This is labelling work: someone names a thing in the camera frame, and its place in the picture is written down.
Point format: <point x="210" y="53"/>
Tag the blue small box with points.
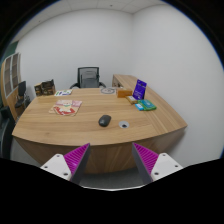
<point x="139" y="107"/>

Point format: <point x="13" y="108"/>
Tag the green flat box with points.
<point x="147" y="105"/>

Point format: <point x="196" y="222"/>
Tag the black chair at left edge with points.
<point x="7" y="124"/>

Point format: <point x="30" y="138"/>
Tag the black computer mouse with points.
<point x="104" y="120"/>

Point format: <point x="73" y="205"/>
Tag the brown box organizer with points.
<point x="45" y="88"/>

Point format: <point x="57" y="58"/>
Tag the wooden office desk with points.
<point x="42" y="134"/>

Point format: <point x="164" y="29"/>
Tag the wooden bookshelf cabinet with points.
<point x="10" y="79"/>

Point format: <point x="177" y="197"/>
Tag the round grey coaster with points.
<point x="108" y="91"/>

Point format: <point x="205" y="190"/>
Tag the white green leaflet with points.
<point x="63" y="92"/>

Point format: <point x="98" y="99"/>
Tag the silver desk cable grommet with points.
<point x="123" y="124"/>

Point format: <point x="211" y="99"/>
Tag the orange tissue box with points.
<point x="122" y="93"/>

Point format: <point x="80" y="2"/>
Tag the black mesh office chair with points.
<point x="88" y="77"/>

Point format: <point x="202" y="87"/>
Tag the red patterned mouse pad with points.
<point x="66" y="107"/>

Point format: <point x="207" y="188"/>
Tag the purple acrylic sign stand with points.
<point x="139" y="91"/>

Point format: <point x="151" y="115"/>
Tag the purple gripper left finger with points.
<point x="70" y="166"/>

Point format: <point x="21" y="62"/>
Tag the yellow small box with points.
<point x="131" y="99"/>

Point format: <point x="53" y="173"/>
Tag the black side chair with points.
<point x="22" y="98"/>

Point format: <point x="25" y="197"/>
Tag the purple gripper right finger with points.
<point x="153" y="166"/>

